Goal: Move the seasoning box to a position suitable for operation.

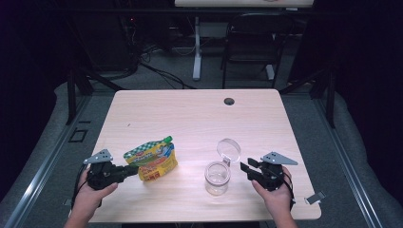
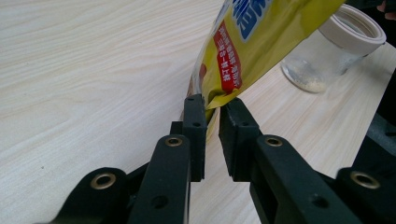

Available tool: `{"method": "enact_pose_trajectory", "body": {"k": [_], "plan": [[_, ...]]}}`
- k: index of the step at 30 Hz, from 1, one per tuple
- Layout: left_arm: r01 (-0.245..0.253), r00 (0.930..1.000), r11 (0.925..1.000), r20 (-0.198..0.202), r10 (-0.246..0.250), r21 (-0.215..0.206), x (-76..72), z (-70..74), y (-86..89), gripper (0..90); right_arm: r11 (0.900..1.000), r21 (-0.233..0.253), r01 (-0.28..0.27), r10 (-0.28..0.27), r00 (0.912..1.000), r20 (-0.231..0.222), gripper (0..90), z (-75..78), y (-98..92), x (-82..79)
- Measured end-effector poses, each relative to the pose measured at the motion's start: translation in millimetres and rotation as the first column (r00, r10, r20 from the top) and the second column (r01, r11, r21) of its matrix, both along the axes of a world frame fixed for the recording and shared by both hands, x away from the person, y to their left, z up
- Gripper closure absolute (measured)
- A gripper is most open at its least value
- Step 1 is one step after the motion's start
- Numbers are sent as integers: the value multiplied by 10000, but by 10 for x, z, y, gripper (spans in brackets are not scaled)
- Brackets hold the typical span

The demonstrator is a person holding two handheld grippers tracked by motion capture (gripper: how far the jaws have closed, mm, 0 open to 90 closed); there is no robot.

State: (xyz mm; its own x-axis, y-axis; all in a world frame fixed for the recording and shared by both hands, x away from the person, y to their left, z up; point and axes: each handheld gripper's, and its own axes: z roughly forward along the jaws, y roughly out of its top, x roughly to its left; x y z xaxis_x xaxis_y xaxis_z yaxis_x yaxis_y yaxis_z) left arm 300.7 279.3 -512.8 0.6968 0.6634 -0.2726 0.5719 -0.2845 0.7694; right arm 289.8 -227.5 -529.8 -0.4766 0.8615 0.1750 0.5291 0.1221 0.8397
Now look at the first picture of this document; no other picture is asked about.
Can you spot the grey table edge bracket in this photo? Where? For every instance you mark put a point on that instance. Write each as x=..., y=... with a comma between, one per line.
x=315, y=198
x=68, y=201

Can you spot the black folding chair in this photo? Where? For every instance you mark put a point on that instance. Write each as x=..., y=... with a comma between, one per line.
x=253, y=41

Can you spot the white desk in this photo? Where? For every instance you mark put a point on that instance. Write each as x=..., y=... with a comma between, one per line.
x=221, y=3

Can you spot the person's left hand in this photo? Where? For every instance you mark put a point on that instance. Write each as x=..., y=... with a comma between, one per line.
x=85, y=199

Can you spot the yellow green spouted pouch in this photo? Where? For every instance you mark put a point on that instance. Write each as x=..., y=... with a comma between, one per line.
x=155, y=161

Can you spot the dark curtain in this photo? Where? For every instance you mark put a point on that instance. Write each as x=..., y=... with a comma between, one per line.
x=28, y=79
x=370, y=79

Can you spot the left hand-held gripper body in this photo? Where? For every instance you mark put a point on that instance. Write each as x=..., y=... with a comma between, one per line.
x=104, y=174

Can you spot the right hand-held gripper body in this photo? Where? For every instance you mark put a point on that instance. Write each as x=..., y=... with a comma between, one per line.
x=269, y=177

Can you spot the aluminium floor rail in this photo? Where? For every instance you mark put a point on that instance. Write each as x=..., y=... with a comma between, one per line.
x=47, y=161
x=345, y=161

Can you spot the person's right hand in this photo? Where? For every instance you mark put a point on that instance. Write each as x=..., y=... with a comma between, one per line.
x=278, y=201

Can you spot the square floor outlet frame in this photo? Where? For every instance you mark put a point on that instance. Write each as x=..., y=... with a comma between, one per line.
x=70, y=135

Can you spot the black metal stand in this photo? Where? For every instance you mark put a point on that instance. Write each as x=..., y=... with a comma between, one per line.
x=71, y=95
x=331, y=95

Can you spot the dark equipment cabinet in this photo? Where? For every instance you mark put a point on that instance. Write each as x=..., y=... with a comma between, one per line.
x=107, y=47

